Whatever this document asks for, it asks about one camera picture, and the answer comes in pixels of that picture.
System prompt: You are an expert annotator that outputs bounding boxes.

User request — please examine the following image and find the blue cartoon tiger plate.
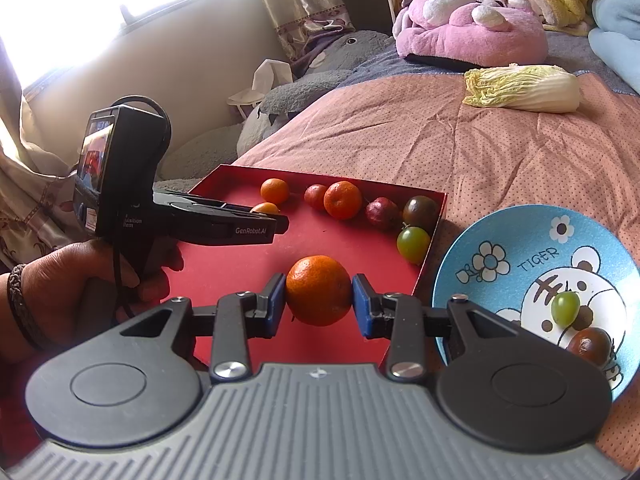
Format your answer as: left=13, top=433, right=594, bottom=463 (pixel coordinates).
left=432, top=204, right=640, bottom=403

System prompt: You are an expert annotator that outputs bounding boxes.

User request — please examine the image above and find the grey plush toy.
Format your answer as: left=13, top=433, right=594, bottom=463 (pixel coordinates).
left=160, top=30, right=396, bottom=181

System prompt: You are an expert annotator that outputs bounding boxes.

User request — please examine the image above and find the pink dotted bedspread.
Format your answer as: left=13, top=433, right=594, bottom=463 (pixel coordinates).
left=235, top=67, right=640, bottom=471

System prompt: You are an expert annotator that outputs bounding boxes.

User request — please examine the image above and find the window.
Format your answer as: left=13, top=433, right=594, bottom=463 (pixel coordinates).
left=0, top=0, right=251, bottom=91

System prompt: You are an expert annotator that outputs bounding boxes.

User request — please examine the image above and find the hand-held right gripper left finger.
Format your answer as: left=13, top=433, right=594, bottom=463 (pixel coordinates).
left=119, top=273, right=287, bottom=385

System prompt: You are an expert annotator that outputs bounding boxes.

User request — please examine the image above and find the green tomato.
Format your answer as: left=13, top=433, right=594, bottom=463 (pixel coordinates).
left=396, top=226, right=431, bottom=265
left=551, top=292, right=581, bottom=326

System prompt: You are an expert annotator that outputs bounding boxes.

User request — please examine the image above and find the white paper bag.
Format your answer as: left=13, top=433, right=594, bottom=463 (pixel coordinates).
left=227, top=58, right=294, bottom=121

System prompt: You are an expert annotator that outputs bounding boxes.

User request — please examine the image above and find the red tray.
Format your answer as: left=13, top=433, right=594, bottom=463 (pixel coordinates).
left=160, top=164, right=447, bottom=376

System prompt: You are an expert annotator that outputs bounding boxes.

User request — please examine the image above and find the braided bracelet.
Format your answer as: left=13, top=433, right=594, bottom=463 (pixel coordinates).
left=7, top=263, right=48, bottom=352

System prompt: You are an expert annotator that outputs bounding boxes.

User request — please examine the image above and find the dark brown tomato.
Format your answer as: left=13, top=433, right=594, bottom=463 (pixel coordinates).
left=566, top=327, right=612, bottom=366
left=403, top=195, right=440, bottom=233

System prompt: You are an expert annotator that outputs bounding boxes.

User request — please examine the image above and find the person's left hand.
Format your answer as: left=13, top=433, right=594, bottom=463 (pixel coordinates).
left=20, top=239, right=185, bottom=361

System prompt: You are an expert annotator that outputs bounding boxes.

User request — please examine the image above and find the light blue fleece blanket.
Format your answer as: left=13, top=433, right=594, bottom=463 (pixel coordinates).
left=587, top=0, right=640, bottom=96

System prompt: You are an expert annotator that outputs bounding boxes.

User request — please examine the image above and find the beige floral curtain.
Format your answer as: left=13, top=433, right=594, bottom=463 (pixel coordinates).
left=247, top=0, right=357, bottom=61
left=0, top=80, right=81, bottom=271

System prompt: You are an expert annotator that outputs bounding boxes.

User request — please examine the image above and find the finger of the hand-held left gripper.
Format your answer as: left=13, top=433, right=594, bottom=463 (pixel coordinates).
left=252, top=211, right=290, bottom=235

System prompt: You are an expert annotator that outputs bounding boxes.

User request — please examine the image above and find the small red tomato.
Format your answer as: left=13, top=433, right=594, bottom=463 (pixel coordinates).
left=364, top=197, right=401, bottom=232
left=304, top=184, right=329, bottom=211

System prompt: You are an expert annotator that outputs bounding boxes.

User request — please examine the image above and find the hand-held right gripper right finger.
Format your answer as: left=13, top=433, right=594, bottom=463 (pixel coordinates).
left=351, top=273, right=523, bottom=382

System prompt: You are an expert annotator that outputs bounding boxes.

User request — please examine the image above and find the pink plush toy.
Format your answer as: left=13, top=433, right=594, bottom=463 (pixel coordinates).
left=392, top=0, right=549, bottom=68

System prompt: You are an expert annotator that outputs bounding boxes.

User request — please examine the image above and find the napa cabbage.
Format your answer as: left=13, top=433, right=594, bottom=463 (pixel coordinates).
left=463, top=63, right=581, bottom=113

